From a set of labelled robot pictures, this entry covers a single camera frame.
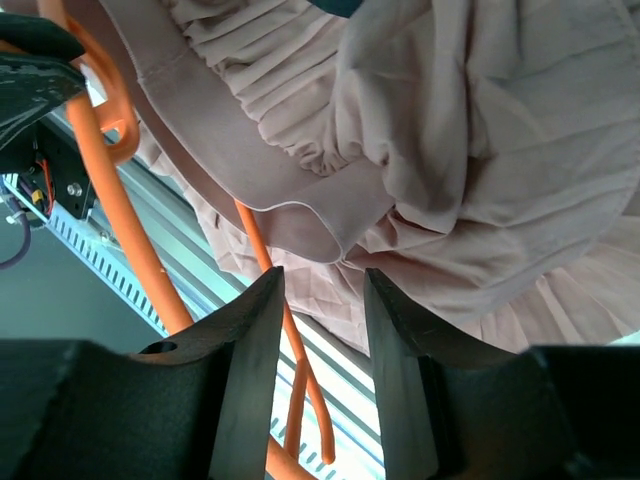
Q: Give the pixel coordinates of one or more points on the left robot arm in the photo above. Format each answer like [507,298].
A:
[58,169]

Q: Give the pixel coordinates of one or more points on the orange hanger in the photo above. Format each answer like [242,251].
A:
[219,398]

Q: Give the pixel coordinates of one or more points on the pink garment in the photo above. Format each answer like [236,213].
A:
[483,154]

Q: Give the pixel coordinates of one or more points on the dark green plaid skirt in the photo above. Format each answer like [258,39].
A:
[340,8]

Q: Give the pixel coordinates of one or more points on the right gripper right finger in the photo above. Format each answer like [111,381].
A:
[453,407]

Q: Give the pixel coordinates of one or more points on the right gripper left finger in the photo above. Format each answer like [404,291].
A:
[190,400]

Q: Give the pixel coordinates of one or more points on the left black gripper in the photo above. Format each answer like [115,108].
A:
[36,78]

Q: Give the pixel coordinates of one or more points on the slotted cable duct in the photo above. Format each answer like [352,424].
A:
[75,283]

